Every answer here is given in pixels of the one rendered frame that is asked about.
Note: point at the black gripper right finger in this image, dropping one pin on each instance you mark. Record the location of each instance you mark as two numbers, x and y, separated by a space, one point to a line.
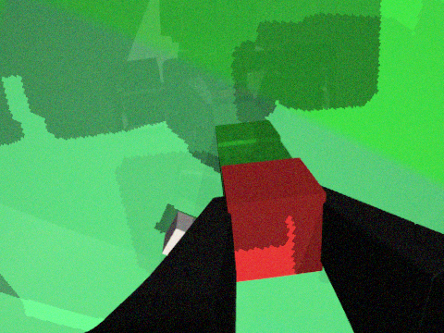
388 273

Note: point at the red block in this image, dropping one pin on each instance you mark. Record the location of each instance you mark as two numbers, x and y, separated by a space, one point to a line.
276 207

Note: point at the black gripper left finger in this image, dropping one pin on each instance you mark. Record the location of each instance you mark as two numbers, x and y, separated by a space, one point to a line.
194 289

